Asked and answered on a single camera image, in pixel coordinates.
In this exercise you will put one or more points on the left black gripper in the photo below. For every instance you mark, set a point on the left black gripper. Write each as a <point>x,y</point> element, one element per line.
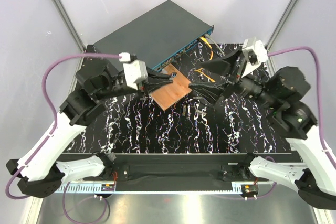
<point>145,86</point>

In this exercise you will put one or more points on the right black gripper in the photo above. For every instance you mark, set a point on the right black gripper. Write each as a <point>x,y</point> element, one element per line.
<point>212,92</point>

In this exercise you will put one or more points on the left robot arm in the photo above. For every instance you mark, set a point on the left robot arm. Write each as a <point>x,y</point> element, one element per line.
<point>39,173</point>

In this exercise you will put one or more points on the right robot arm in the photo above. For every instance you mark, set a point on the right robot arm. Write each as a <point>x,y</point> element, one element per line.
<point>289,117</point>

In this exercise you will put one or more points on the small clear plug part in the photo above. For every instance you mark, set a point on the small clear plug part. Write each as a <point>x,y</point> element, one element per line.
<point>201,112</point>

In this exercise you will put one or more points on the wooden board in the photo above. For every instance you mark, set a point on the wooden board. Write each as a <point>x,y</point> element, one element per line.
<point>170,94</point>

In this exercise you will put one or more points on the small brass metal part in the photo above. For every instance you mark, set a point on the small brass metal part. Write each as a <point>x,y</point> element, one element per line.
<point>184,110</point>

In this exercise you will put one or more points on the black marble pattern mat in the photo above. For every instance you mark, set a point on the black marble pattern mat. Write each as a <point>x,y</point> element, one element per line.
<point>131,124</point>

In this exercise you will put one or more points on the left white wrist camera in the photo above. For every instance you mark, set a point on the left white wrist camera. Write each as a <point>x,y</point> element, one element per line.
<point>135,71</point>

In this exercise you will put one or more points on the teal network switch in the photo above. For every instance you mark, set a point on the teal network switch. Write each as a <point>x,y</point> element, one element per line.
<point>157,37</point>

